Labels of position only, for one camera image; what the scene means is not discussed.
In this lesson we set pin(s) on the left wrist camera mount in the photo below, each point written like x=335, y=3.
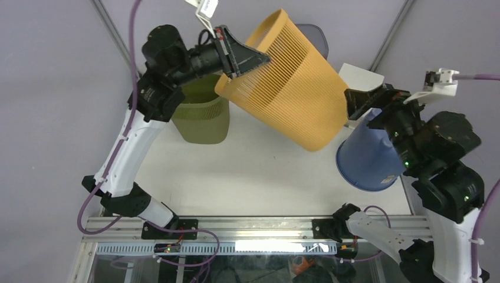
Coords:
x=205, y=10

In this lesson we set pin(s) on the aluminium frame rail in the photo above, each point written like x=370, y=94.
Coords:
x=225, y=228

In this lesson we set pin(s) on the blue plastic bucket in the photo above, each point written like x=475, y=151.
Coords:
x=367, y=158

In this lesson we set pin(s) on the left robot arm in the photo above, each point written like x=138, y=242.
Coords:
x=155, y=97

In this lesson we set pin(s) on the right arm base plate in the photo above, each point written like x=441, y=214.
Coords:
x=331, y=229

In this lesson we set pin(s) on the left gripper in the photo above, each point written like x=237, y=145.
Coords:
x=235, y=58

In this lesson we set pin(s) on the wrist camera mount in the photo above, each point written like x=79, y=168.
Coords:
x=438, y=85
x=205, y=10

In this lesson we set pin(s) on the grey slatted basket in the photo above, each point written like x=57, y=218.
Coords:
x=315, y=36

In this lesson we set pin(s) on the white slotted cable duct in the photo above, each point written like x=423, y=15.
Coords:
x=240, y=247

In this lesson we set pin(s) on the green slatted basket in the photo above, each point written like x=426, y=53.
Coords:
x=203, y=117

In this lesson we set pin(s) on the white plastic tray basket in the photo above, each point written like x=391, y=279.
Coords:
x=360, y=79

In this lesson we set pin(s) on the yellow slatted basket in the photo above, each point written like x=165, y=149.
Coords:
x=298, y=93

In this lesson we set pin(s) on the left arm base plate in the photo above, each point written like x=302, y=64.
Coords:
x=183, y=228

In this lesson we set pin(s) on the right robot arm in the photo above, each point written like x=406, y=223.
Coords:
x=452, y=194

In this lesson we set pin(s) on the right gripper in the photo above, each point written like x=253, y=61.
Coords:
x=357, y=101

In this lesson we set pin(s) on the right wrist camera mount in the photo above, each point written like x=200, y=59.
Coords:
x=438, y=85

